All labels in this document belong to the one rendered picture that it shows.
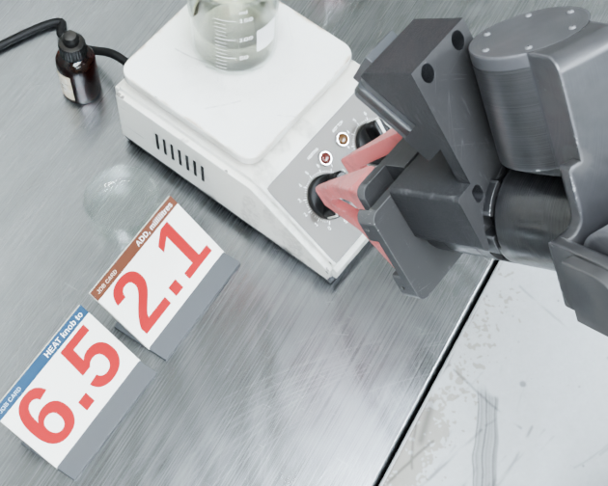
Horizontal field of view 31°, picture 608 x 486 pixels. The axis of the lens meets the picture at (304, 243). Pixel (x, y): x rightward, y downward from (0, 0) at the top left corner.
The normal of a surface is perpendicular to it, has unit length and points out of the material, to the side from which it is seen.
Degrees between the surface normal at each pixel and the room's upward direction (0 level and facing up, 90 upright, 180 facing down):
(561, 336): 0
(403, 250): 50
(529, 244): 82
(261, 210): 90
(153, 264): 40
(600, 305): 90
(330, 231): 30
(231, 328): 0
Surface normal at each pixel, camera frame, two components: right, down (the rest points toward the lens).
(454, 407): 0.04, -0.45
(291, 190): 0.44, -0.11
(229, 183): -0.61, 0.70
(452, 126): 0.63, 0.14
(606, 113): 0.42, 0.27
